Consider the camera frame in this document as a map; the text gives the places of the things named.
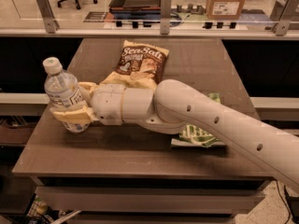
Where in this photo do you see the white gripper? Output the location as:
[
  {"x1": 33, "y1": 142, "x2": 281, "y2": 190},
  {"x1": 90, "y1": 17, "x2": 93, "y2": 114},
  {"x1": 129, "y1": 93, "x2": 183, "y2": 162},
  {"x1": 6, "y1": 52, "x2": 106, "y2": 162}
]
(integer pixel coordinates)
[{"x1": 50, "y1": 82, "x2": 125, "y2": 125}]

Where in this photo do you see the clear plastic water bottle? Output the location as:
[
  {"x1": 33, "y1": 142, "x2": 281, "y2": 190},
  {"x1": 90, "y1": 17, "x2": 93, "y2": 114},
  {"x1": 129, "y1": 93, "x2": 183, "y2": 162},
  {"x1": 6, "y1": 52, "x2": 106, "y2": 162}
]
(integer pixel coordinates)
[{"x1": 43, "y1": 57, "x2": 89, "y2": 133}]

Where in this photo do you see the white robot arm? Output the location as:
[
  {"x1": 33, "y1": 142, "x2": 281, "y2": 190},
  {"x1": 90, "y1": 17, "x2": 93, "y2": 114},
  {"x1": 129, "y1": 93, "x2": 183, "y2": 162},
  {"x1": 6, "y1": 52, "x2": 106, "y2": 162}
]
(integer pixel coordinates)
[{"x1": 50, "y1": 79, "x2": 299, "y2": 191}]

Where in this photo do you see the sea salt chips bag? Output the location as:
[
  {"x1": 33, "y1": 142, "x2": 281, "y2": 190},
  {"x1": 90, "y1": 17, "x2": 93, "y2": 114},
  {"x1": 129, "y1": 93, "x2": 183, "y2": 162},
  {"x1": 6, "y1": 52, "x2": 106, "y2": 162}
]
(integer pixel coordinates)
[{"x1": 102, "y1": 40, "x2": 169, "y2": 90}]

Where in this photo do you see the orange black equipment case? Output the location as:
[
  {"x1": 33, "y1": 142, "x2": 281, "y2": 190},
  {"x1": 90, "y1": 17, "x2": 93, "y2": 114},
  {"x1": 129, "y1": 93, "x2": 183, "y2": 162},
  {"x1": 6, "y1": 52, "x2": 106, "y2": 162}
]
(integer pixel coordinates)
[{"x1": 107, "y1": 0, "x2": 171, "y2": 16}]

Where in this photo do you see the green kettle chips bag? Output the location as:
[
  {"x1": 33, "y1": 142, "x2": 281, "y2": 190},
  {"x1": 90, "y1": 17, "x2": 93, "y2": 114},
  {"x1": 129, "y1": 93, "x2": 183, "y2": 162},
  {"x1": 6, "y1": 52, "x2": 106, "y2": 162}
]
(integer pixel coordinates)
[{"x1": 170, "y1": 91, "x2": 227, "y2": 148}]

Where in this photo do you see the cardboard box with label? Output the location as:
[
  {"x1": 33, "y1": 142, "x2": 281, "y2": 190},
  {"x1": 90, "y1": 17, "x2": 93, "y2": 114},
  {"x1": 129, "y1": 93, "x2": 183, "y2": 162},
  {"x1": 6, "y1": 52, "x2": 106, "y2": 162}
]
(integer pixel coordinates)
[{"x1": 206, "y1": 0, "x2": 245, "y2": 20}]

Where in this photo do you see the left metal glass bracket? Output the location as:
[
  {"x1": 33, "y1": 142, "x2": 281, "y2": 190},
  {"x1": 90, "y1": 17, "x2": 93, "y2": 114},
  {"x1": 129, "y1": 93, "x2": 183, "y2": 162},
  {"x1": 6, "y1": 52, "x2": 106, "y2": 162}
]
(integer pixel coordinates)
[{"x1": 36, "y1": 0, "x2": 59, "y2": 34}]

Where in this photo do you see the right metal glass bracket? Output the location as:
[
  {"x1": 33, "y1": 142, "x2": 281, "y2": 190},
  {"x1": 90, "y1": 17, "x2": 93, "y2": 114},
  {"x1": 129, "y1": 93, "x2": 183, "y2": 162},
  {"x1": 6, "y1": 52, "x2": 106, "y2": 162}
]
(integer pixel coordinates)
[{"x1": 273, "y1": 0, "x2": 299, "y2": 36}]

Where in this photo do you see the black power adapter cable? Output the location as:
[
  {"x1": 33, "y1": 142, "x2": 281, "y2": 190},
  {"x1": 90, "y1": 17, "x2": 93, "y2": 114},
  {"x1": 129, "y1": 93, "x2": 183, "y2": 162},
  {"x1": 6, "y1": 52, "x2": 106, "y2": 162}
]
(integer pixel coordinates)
[{"x1": 276, "y1": 180, "x2": 299, "y2": 224}]

